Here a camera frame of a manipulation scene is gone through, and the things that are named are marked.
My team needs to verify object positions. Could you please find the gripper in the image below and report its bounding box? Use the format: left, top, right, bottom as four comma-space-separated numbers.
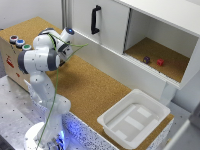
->
57, 43, 74, 62

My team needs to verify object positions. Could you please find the green button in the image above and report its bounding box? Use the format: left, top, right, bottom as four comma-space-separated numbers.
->
21, 43, 33, 52

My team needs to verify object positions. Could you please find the blue button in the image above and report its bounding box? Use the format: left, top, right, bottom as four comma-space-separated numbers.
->
15, 38, 26, 48

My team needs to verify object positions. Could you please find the red button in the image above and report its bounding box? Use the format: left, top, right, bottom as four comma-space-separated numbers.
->
9, 34, 19, 44

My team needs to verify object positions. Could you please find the white sliding door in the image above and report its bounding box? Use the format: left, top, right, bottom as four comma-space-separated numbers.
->
72, 0, 131, 56

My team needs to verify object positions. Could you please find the purple block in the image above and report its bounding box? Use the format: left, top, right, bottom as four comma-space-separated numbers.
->
142, 55, 151, 64

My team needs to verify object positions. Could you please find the white cabinet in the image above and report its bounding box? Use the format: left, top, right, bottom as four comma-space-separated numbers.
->
61, 0, 200, 107

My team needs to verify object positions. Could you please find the pink block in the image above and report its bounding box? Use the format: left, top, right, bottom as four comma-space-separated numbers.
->
156, 58, 165, 67

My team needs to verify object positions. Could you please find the white plastic box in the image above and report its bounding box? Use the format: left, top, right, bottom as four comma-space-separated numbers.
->
96, 88, 172, 150

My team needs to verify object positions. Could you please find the green cable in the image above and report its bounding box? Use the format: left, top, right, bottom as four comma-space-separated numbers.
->
35, 32, 90, 150

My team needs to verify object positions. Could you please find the black door handle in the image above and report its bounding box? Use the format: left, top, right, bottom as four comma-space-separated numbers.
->
90, 4, 102, 36

